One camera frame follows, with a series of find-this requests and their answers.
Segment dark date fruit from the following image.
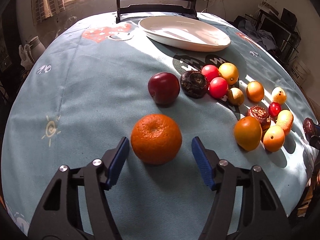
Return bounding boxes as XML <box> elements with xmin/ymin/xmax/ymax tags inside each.
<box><xmin>303</xmin><ymin>118</ymin><xmax>317</xmax><ymax>141</ymax></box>

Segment rough orange fruit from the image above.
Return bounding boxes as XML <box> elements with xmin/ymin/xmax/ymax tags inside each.
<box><xmin>276</xmin><ymin>109</ymin><xmax>294</xmax><ymax>136</ymax></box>

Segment smooth orange fruit small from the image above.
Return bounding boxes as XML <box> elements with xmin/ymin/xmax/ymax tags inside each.
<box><xmin>263</xmin><ymin>125</ymin><xmax>285</xmax><ymax>152</ymax></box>

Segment small red cherry tomato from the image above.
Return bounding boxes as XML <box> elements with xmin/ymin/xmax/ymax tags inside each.
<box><xmin>268</xmin><ymin>102</ymin><xmax>281</xmax><ymax>118</ymax></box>

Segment brown passion fruit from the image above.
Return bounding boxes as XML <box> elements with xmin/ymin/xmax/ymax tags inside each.
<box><xmin>246</xmin><ymin>106</ymin><xmax>271</xmax><ymax>131</ymax></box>

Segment smooth orange fruit large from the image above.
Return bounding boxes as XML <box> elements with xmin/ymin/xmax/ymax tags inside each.
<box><xmin>233</xmin><ymin>116</ymin><xmax>263</xmax><ymax>151</ymax></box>

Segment small brown kiwi fruit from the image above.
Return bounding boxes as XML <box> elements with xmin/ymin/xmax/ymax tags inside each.
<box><xmin>227</xmin><ymin>87</ymin><xmax>245</xmax><ymax>106</ymax></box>

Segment large orange tangerine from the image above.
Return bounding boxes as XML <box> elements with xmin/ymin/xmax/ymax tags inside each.
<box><xmin>130</xmin><ymin>114</ymin><xmax>182</xmax><ymax>165</ymax></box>

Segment large dark purple mangosteen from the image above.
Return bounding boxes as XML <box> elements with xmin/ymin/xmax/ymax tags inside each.
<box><xmin>180</xmin><ymin>70</ymin><xmax>209</xmax><ymax>99</ymax></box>

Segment dark red plum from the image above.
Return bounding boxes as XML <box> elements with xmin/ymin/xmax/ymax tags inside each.
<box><xmin>148</xmin><ymin>72</ymin><xmax>180</xmax><ymax>105</ymax></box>

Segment yellow lemon fruit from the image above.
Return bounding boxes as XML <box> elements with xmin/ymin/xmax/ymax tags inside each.
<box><xmin>219</xmin><ymin>62</ymin><xmax>239</xmax><ymax>86</ymax></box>

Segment red cherry tomato lower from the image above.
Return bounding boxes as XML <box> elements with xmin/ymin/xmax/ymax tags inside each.
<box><xmin>209</xmin><ymin>77</ymin><xmax>228</xmax><ymax>99</ymax></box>

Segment black shelf with clutter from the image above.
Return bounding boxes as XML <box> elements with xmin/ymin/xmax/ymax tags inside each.
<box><xmin>233</xmin><ymin>2</ymin><xmax>301</xmax><ymax>66</ymax></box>

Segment red cherry tomato upper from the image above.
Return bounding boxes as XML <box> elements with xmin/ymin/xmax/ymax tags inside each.
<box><xmin>201</xmin><ymin>64</ymin><xmax>220</xmax><ymax>82</ymax></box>

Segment light blue patterned tablecloth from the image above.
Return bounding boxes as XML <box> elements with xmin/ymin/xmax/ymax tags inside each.
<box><xmin>1</xmin><ymin>12</ymin><xmax>318</xmax><ymax>239</ymax></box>

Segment white oval plate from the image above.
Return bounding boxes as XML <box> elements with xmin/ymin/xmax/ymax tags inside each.
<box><xmin>138</xmin><ymin>15</ymin><xmax>231</xmax><ymax>52</ymax></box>

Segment white jug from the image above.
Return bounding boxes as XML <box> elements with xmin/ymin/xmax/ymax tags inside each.
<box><xmin>18</xmin><ymin>36</ymin><xmax>46</xmax><ymax>70</ymax></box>

